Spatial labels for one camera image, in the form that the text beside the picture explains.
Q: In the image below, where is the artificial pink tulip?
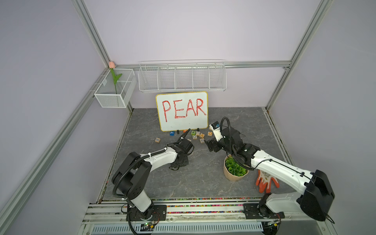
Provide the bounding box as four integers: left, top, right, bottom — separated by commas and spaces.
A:
108, 61, 122, 94

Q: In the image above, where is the black corrugated cable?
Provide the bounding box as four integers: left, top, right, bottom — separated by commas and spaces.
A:
219, 117, 256, 171
167, 128, 194, 156

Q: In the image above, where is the aluminium frame rail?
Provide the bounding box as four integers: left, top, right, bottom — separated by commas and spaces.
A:
0, 0, 335, 227

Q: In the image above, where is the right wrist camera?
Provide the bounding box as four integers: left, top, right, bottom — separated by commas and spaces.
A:
210, 121, 223, 142

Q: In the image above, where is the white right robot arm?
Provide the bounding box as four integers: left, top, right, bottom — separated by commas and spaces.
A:
206, 122, 335, 221

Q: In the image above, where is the black corrugated cable left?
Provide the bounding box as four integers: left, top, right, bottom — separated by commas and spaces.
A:
167, 128, 194, 156

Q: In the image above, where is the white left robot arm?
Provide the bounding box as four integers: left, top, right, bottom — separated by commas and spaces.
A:
112, 138, 194, 216

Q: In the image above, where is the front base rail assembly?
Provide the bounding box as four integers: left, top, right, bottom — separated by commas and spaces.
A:
78, 197, 332, 235

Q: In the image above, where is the paper cup with green plant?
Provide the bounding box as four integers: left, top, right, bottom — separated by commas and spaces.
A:
223, 155, 249, 182

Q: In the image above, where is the small white mesh basket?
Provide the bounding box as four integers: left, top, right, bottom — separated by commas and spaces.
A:
94, 69, 137, 108

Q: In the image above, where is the black corrugated cable right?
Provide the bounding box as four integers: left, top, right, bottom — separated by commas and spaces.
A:
219, 117, 256, 171

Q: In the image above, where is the whiteboard with red PEAR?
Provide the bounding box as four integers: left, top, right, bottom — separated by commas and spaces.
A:
155, 92, 209, 132

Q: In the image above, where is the long white wire basket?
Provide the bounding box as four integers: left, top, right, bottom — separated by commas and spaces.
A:
138, 59, 227, 93

